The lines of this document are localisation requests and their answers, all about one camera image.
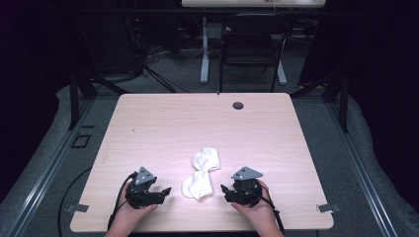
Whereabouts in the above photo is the person's left hand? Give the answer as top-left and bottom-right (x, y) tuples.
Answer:
(111, 189), (159, 230)

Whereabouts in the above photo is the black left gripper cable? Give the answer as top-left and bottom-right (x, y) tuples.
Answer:
(107, 171), (138, 231)

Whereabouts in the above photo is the grey metal table bracket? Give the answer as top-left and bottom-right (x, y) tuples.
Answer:
(315, 202), (341, 214)
(64, 203), (90, 214)

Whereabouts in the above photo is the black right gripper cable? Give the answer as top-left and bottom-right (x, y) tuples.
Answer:
(259, 183), (287, 235)

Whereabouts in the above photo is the black folding chair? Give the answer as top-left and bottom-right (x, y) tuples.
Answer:
(218, 13), (294, 94)

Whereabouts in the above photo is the black metal stand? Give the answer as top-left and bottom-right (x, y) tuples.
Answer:
(66, 67), (130, 130)
(290, 70), (351, 134)

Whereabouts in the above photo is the black tape square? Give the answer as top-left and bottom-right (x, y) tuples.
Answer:
(70, 132), (92, 149)

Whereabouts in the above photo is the white sock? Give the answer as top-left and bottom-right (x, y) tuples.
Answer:
(181, 170), (214, 201)
(192, 146), (222, 173)

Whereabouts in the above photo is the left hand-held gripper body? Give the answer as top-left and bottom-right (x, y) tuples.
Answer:
(125, 166), (158, 209)

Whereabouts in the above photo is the person's right hand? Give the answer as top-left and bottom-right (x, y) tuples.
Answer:
(230, 179), (277, 229)

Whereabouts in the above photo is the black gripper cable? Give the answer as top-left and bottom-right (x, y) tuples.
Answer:
(107, 171), (138, 231)
(259, 183), (287, 235)

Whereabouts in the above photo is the aluminium floor rail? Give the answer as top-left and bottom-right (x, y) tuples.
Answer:
(324, 98), (400, 237)
(5, 98), (97, 237)

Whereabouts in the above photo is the white desk with legs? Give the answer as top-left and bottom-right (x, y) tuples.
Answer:
(180, 0), (327, 86)

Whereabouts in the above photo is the bundle of black cables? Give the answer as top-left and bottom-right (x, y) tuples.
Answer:
(123, 14), (191, 94)

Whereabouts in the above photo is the black floor cable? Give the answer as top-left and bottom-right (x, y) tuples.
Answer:
(56, 166), (94, 237)

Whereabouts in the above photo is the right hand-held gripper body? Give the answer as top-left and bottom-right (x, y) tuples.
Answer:
(230, 166), (264, 208)

